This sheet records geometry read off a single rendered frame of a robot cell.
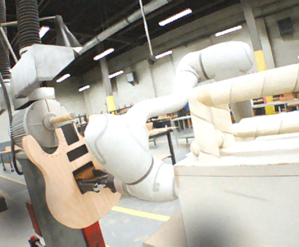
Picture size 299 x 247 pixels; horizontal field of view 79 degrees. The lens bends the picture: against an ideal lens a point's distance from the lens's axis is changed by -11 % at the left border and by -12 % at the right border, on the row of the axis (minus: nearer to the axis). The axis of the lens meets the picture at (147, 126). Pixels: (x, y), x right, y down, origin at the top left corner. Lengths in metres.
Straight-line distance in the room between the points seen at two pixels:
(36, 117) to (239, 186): 0.95
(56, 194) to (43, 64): 0.47
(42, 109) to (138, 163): 0.73
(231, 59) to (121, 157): 0.57
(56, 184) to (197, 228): 0.54
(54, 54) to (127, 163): 0.56
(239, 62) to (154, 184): 0.56
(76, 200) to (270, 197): 0.67
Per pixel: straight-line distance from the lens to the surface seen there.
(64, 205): 0.79
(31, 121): 1.07
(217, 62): 0.84
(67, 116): 0.92
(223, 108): 0.37
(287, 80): 0.26
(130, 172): 0.47
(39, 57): 0.83
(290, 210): 0.29
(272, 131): 0.43
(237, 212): 0.31
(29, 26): 1.07
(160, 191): 0.51
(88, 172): 0.83
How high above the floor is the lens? 1.19
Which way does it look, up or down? 3 degrees down
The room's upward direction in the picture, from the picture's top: 11 degrees counter-clockwise
